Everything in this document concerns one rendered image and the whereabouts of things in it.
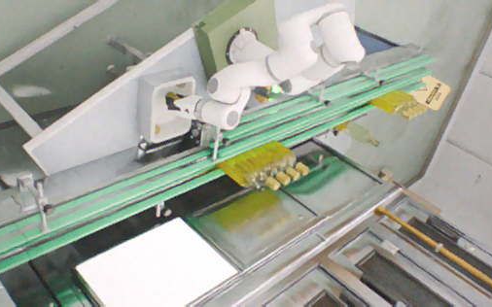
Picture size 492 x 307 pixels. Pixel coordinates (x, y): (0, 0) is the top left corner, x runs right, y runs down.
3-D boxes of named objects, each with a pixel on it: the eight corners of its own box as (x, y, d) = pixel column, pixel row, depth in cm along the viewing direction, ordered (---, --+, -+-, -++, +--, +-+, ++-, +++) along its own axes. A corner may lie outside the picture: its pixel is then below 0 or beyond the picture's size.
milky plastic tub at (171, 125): (137, 133, 164) (151, 145, 160) (139, 76, 152) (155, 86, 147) (176, 120, 175) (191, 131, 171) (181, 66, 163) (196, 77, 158)
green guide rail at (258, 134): (208, 146, 175) (222, 156, 171) (208, 144, 175) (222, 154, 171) (420, 66, 287) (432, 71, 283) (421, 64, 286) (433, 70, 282)
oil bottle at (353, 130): (332, 126, 243) (373, 151, 229) (333, 118, 240) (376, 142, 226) (338, 122, 246) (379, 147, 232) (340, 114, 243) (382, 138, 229)
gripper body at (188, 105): (194, 125, 144) (172, 118, 151) (219, 117, 150) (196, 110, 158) (193, 102, 141) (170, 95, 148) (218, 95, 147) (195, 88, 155)
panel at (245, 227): (69, 272, 142) (129, 351, 124) (68, 265, 141) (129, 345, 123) (265, 177, 200) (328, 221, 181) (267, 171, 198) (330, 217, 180)
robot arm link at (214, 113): (235, 79, 133) (257, 86, 141) (212, 73, 140) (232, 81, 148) (221, 128, 135) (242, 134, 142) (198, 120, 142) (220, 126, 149)
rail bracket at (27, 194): (11, 199, 137) (45, 244, 125) (4, 153, 128) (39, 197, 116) (27, 193, 140) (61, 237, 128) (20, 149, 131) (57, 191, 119)
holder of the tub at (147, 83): (136, 145, 168) (149, 155, 163) (139, 76, 152) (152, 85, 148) (174, 132, 178) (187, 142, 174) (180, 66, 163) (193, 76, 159)
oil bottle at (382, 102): (362, 99, 251) (406, 123, 236) (365, 90, 248) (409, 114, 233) (367, 97, 255) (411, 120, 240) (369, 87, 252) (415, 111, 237)
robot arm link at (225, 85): (283, 58, 133) (230, 87, 146) (255, 45, 124) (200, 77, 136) (289, 84, 131) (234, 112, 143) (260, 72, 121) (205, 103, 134)
